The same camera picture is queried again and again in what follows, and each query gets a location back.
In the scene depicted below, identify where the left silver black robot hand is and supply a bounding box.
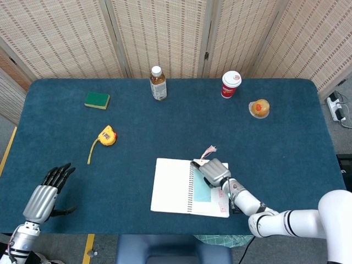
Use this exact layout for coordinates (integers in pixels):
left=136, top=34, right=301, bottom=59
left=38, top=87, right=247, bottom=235
left=23, top=162, right=78, bottom=225

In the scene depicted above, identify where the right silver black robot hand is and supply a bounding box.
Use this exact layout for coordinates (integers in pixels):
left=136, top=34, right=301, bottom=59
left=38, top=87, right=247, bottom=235
left=190, top=158, right=232, bottom=189

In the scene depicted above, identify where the teal white tasselled bookmark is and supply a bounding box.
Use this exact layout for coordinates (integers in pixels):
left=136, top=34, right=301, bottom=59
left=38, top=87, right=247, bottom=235
left=193, top=145, right=218, bottom=203

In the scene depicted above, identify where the open spiral lined notebook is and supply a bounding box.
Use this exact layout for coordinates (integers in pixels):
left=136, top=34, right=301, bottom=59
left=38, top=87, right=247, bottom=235
left=150, top=157, right=230, bottom=218

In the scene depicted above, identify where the dark blue table cloth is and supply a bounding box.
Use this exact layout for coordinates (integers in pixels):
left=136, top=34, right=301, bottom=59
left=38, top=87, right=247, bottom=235
left=0, top=79, right=347, bottom=235

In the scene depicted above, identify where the green checked cloth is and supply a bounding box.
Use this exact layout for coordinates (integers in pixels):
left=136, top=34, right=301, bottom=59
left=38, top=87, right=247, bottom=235
left=194, top=234, right=254, bottom=249

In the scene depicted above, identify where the orange fruit jelly cup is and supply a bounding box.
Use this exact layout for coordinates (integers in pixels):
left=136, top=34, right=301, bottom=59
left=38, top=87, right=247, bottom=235
left=248, top=98, right=271, bottom=119

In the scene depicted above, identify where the red paper cup white lid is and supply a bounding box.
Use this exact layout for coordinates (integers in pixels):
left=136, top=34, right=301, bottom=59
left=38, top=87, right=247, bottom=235
left=221, top=70, right=243, bottom=99

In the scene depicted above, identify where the blue padded chair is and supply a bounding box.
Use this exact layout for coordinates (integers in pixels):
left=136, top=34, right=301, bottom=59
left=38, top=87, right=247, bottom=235
left=115, top=234, right=233, bottom=264

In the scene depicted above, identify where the yellow tape measure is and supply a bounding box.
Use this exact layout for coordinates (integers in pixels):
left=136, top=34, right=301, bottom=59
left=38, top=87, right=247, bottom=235
left=87, top=125, right=118, bottom=166

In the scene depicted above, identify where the amber tea plastic bottle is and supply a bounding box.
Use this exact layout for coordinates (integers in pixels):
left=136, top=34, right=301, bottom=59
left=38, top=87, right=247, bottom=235
left=149, top=65, right=168, bottom=101

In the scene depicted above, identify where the green yellow scouring sponge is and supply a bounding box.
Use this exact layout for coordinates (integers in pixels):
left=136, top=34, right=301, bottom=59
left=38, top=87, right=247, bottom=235
left=84, top=91, right=111, bottom=111

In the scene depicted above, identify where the black box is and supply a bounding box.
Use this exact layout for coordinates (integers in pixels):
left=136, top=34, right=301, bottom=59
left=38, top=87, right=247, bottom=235
left=336, top=153, right=352, bottom=191

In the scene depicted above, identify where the white power strip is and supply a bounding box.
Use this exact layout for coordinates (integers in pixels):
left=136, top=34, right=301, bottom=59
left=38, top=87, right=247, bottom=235
left=326, top=92, right=347, bottom=122

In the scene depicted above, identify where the woven rattan folding screen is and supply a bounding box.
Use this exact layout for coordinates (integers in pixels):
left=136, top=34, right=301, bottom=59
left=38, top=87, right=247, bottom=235
left=0, top=0, right=352, bottom=126

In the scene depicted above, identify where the black cable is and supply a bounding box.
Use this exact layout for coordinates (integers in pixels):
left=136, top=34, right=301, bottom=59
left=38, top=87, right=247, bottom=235
left=238, top=235, right=255, bottom=264

